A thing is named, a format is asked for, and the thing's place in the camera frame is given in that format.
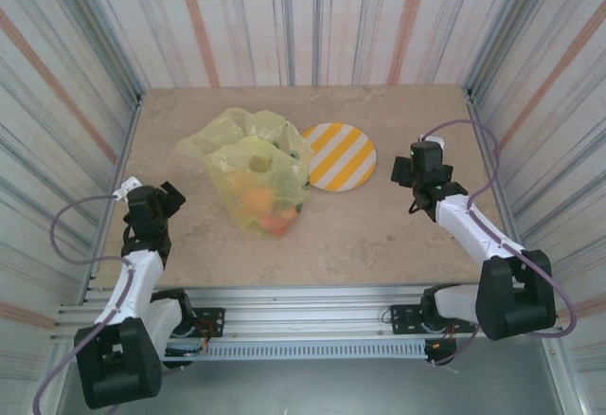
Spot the yellow plastic bag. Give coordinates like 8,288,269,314
170,107,316,241

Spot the large orange with stem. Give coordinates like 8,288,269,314
245,187,276,215

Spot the red fruit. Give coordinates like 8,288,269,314
262,213,297,236

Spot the yellow white striped plate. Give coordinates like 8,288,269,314
300,122,379,193

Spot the black mounting plate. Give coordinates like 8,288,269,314
165,307,226,339
387,304,477,336

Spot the grey metal panel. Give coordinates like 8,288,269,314
37,360,588,415

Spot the aluminium side rail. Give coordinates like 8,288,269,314
78,91,146,305
463,83,539,298

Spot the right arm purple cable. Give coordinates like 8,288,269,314
420,119,579,368

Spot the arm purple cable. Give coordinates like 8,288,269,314
31,191,143,415
420,119,579,368

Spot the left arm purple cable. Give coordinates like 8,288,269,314
31,191,143,415

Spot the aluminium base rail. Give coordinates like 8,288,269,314
49,283,567,343

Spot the white slotted cable duct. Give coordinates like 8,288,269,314
163,341,427,363

